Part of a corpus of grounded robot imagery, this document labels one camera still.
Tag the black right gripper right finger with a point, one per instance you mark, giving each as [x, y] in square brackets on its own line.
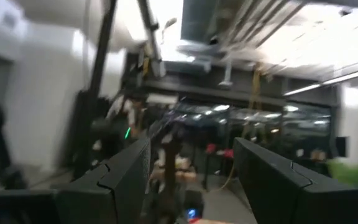
[291, 196]

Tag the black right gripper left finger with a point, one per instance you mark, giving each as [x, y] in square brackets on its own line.
[110, 193]

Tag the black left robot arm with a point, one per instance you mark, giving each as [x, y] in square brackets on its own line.
[110, 133]

